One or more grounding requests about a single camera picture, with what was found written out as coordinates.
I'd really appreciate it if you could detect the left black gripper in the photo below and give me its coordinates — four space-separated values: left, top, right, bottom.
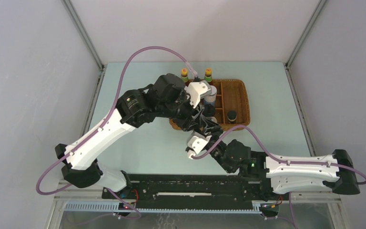
158 90 205 132

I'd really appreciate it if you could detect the black-lid white spice jar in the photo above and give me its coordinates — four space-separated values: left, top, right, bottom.
203 104 216 117

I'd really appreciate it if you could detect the small black pepper jar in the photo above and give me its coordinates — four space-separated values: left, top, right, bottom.
227 110 237 124

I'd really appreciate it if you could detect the silver-lid salt jar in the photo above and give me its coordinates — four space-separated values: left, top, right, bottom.
203 85 217 106

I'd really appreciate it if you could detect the yellow-cap sauce bottle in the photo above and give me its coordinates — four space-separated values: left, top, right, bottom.
204 68 213 83
181 68 189 83

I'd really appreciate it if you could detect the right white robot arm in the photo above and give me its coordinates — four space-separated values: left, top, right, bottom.
195 125 366 199

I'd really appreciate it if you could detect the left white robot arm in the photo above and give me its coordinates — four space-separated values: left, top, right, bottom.
55 73 212 199

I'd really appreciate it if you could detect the brown wicker divided basket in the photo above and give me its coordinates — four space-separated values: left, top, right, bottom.
169 79 251 132

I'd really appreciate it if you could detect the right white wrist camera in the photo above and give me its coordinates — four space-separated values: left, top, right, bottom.
186 131 212 159

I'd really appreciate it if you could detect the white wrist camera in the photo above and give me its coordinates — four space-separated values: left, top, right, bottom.
186 131 212 159
185 81 212 108

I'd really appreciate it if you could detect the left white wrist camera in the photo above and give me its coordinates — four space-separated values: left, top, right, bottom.
185 81 212 108

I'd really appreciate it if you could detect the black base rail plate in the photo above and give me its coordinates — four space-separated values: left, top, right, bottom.
102 174 288 211

